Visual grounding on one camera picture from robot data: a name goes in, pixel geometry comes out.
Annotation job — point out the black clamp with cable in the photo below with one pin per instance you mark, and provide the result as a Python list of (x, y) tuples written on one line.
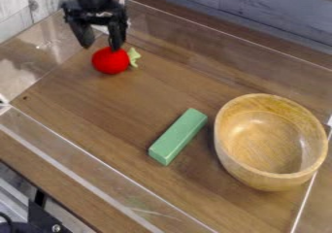
[(38, 221)]

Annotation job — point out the wooden bowl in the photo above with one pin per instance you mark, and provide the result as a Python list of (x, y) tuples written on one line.
[(270, 141)]

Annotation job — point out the clear acrylic corner bracket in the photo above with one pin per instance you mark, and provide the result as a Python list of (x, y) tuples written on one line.
[(122, 5)]

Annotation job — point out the clear acrylic enclosure wall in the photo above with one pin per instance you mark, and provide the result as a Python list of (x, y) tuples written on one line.
[(76, 128)]

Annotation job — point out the green rectangular block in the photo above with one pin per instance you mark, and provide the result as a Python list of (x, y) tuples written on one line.
[(178, 136)]

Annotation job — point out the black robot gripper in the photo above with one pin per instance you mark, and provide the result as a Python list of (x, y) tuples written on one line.
[(79, 17)]

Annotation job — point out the red plush toy green leaf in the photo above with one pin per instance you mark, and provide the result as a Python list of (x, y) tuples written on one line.
[(115, 61)]

